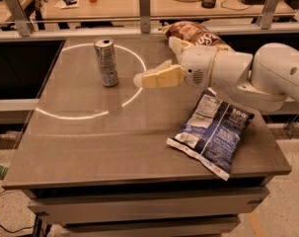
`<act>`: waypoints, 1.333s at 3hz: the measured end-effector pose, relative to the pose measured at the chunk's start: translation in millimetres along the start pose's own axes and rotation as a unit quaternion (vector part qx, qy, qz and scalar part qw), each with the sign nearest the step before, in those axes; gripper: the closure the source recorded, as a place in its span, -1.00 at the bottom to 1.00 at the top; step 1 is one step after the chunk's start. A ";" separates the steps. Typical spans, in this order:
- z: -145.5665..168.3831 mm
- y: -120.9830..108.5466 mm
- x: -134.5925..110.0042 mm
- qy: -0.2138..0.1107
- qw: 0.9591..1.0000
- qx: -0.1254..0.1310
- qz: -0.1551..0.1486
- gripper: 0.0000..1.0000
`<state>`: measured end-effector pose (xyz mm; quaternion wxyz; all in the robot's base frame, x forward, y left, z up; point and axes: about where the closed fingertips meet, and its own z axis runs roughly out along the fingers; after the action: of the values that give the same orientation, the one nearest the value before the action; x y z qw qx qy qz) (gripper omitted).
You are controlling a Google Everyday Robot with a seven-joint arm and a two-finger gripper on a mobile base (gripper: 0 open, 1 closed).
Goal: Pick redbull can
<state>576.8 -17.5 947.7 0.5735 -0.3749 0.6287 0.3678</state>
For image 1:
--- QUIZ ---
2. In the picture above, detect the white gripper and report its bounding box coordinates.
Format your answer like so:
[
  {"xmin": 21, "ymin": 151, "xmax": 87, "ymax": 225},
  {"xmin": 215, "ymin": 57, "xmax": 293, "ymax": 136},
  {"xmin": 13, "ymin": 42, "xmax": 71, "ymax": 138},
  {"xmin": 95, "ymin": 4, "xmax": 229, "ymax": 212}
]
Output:
[{"xmin": 133, "ymin": 37, "xmax": 217, "ymax": 89}]

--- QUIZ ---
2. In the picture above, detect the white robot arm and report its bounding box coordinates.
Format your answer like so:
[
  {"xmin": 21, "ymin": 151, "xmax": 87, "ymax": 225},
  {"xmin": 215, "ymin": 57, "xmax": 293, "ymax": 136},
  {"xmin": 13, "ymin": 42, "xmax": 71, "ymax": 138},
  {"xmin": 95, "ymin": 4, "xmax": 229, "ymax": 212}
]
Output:
[{"xmin": 133, "ymin": 37, "xmax": 299, "ymax": 112}]

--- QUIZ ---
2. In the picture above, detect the silver redbull can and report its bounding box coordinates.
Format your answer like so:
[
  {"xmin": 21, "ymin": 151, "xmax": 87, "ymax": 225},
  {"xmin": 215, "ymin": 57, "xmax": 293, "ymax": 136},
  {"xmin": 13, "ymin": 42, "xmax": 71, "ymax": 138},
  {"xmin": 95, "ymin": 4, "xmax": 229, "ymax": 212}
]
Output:
[{"xmin": 94, "ymin": 38, "xmax": 118, "ymax": 87}]

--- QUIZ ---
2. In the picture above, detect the brown chips bag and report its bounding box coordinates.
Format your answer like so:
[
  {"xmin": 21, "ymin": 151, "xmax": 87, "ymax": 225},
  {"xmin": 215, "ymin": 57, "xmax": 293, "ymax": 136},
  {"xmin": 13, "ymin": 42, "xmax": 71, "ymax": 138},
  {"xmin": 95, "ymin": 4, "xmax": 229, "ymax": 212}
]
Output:
[{"xmin": 162, "ymin": 21, "xmax": 233, "ymax": 50}]

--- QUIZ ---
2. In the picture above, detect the black mesh pen cup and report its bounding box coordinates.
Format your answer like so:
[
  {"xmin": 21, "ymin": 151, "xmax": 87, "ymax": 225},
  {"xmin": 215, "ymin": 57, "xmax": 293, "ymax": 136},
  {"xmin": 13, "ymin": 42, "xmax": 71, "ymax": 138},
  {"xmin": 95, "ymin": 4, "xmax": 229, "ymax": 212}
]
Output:
[{"xmin": 201, "ymin": 0, "xmax": 216, "ymax": 9}]

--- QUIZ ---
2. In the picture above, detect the blue chips bag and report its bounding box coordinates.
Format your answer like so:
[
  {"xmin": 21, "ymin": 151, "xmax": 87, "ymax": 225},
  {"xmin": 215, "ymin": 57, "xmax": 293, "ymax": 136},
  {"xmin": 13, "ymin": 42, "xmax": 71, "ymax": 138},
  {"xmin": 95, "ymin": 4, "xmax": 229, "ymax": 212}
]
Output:
[{"xmin": 167, "ymin": 89, "xmax": 255, "ymax": 181}]

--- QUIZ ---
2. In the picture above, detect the black floor cable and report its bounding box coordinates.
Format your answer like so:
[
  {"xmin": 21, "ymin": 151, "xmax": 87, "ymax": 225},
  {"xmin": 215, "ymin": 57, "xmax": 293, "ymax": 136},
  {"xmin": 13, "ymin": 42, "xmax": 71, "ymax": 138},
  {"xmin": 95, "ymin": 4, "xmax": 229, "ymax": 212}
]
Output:
[{"xmin": 0, "ymin": 190, "xmax": 35, "ymax": 234}]

